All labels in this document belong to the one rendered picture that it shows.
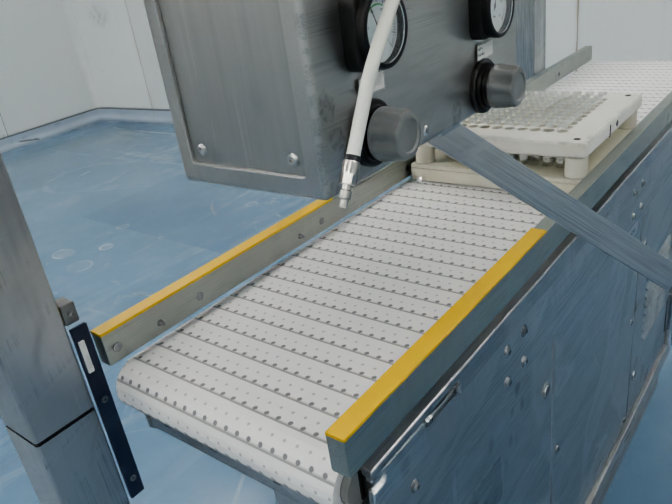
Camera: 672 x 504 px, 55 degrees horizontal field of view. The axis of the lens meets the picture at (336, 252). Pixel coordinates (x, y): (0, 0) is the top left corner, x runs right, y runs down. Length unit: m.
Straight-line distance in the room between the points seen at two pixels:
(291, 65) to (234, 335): 0.37
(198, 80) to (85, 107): 6.06
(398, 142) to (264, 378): 0.30
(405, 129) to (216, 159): 0.10
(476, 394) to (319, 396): 0.15
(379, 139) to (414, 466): 0.30
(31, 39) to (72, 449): 5.62
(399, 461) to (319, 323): 0.17
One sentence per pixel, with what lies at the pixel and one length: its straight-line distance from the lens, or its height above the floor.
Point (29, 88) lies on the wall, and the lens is 6.12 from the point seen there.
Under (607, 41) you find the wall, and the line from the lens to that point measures 3.73.
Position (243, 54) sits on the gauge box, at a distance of 0.31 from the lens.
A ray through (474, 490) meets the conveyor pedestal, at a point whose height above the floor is 0.56.
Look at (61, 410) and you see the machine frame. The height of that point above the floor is 0.82.
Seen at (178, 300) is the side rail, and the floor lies 0.86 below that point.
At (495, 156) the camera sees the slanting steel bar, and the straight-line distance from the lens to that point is 0.51.
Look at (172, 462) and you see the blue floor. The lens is 1.82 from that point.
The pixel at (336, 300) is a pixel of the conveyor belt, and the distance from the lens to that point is 0.64.
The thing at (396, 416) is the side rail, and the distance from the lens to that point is 0.47.
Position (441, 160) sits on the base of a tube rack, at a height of 0.86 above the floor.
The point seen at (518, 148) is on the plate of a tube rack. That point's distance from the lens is 0.85.
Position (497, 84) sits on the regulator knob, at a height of 1.07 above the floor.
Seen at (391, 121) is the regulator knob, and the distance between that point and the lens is 0.31.
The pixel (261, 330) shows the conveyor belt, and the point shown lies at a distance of 0.62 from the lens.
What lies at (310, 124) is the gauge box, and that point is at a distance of 0.29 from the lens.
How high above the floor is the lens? 1.15
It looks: 25 degrees down
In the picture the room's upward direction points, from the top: 8 degrees counter-clockwise
